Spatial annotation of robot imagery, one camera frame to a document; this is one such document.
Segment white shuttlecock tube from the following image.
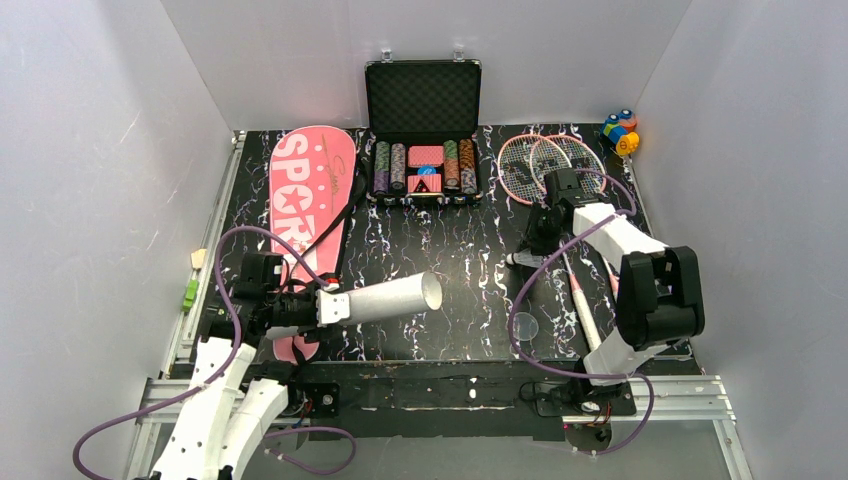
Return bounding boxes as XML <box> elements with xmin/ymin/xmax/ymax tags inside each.
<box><xmin>342</xmin><ymin>272</ymin><xmax>443</xmax><ymax>325</ymax></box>

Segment clear plastic tube lid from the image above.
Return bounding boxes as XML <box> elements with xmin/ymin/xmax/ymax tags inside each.
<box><xmin>512</xmin><ymin>312</ymin><xmax>540</xmax><ymax>342</ymax></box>

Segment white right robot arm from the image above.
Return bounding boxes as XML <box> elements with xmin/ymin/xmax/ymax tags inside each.
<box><xmin>507</xmin><ymin>168</ymin><xmax>705</xmax><ymax>386</ymax></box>

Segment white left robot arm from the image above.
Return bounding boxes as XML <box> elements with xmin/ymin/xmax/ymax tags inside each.
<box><xmin>149</xmin><ymin>252</ymin><xmax>352</xmax><ymax>479</ymax></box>

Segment pink badminton racket left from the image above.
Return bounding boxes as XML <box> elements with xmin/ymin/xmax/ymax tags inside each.
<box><xmin>497</xmin><ymin>134</ymin><xmax>601</xmax><ymax>350</ymax></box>

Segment pink badminton racket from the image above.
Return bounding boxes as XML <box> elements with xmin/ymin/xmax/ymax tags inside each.
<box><xmin>497</xmin><ymin>134</ymin><xmax>601</xmax><ymax>350</ymax></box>
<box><xmin>530</xmin><ymin>134</ymin><xmax>619</xmax><ymax>299</ymax></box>

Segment pink badminton racket right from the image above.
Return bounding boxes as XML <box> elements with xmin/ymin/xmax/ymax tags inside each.
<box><xmin>530</xmin><ymin>134</ymin><xmax>619</xmax><ymax>299</ymax></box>

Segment beige wooden block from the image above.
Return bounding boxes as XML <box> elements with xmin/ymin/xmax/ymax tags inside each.
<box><xmin>190</xmin><ymin>249</ymin><xmax>206</xmax><ymax>270</ymax></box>

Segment colourful toy blocks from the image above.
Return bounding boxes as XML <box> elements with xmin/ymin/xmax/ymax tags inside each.
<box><xmin>601</xmin><ymin>109</ymin><xmax>641</xmax><ymax>157</ymax></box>

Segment pink racket bag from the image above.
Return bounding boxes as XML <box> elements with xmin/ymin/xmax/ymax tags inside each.
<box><xmin>268</xmin><ymin>125</ymin><xmax>359</xmax><ymax>363</ymax></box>

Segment black poker chip case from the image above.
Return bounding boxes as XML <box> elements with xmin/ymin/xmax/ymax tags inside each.
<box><xmin>364</xmin><ymin>59</ymin><xmax>482</xmax><ymax>206</ymax></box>

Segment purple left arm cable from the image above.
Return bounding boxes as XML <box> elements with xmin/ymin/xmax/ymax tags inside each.
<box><xmin>72</xmin><ymin>225</ymin><xmax>357</xmax><ymax>480</ymax></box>

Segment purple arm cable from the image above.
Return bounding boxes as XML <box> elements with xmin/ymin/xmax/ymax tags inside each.
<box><xmin>508</xmin><ymin>168</ymin><xmax>656</xmax><ymax>458</ymax></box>
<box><xmin>72</xmin><ymin>225</ymin><xmax>357</xmax><ymax>480</ymax></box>

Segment green clip on rail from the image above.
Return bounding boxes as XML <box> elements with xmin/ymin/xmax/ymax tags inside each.
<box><xmin>181</xmin><ymin>279</ymin><xmax>199</xmax><ymax>313</ymax></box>

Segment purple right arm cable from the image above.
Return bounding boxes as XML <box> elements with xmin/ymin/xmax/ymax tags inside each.
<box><xmin>508</xmin><ymin>168</ymin><xmax>656</xmax><ymax>458</ymax></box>

